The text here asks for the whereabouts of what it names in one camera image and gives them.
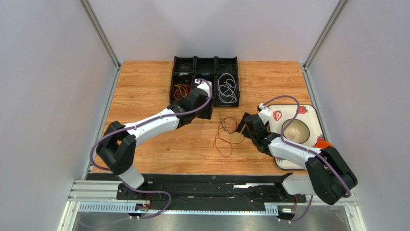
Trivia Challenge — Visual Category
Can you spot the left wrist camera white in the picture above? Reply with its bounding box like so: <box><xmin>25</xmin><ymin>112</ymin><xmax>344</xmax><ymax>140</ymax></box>
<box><xmin>194</xmin><ymin>79</ymin><xmax>213</xmax><ymax>97</ymax></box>

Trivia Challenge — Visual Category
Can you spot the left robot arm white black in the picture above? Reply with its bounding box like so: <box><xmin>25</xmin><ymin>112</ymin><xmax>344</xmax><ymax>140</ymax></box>
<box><xmin>90</xmin><ymin>81</ymin><xmax>213</xmax><ymax>190</ymax></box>

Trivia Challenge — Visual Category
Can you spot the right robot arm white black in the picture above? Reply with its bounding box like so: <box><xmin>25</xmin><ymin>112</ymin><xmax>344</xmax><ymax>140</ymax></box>
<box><xmin>236</xmin><ymin>113</ymin><xmax>358</xmax><ymax>205</ymax></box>

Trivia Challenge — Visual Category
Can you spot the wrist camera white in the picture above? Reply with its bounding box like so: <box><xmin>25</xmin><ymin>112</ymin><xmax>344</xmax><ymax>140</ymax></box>
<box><xmin>194</xmin><ymin>79</ymin><xmax>213</xmax><ymax>97</ymax></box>
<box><xmin>257</xmin><ymin>103</ymin><xmax>272</xmax><ymax>125</ymax></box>

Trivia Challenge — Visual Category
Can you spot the black six-compartment tray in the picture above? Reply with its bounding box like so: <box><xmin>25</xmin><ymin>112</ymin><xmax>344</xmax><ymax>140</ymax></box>
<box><xmin>169</xmin><ymin>55</ymin><xmax>240</xmax><ymax>108</ymax></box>

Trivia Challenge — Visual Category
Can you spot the yellow wire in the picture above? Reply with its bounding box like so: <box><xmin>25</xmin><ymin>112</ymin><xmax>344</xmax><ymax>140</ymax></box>
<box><xmin>174</xmin><ymin>83</ymin><xmax>192</xmax><ymax>98</ymax></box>

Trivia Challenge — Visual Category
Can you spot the orange plastic cup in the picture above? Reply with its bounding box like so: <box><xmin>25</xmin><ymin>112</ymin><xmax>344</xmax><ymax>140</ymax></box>
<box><xmin>314</xmin><ymin>141</ymin><xmax>333</xmax><ymax>149</ymax></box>

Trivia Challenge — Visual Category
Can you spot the coloured wire bundle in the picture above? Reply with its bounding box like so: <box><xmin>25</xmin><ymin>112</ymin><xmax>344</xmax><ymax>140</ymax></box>
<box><xmin>213</xmin><ymin>112</ymin><xmax>245</xmax><ymax>158</ymax></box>

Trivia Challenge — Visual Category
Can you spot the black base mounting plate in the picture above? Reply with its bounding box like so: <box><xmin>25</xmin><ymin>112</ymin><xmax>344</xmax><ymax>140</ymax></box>
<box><xmin>116</xmin><ymin>174</ymin><xmax>307</xmax><ymax>212</ymax></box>

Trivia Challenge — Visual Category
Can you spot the aluminium frame rail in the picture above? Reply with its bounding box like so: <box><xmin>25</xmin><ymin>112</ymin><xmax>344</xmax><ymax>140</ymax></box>
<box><xmin>58</xmin><ymin>173</ymin><xmax>366</xmax><ymax>231</ymax></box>

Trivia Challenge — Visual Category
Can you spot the white wire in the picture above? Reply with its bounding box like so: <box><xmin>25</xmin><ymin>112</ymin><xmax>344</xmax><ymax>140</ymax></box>
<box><xmin>217</xmin><ymin>72</ymin><xmax>238</xmax><ymax>104</ymax></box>

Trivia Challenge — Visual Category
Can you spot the strawberry pattern white tray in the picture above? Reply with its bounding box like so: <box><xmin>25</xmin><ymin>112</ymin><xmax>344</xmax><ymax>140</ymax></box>
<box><xmin>266</xmin><ymin>104</ymin><xmax>325</xmax><ymax>170</ymax></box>

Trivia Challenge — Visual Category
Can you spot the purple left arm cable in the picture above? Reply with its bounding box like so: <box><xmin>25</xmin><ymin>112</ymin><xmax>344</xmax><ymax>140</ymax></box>
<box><xmin>89</xmin><ymin>78</ymin><xmax>215</xmax><ymax>220</ymax></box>

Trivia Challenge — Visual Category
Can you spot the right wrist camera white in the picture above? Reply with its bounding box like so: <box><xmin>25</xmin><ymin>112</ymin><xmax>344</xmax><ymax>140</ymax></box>
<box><xmin>257</xmin><ymin>103</ymin><xmax>272</xmax><ymax>125</ymax></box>

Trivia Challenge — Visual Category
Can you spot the beige ceramic bowl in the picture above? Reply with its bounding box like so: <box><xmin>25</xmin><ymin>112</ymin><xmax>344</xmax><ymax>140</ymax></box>
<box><xmin>283</xmin><ymin>119</ymin><xmax>310</xmax><ymax>144</ymax></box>

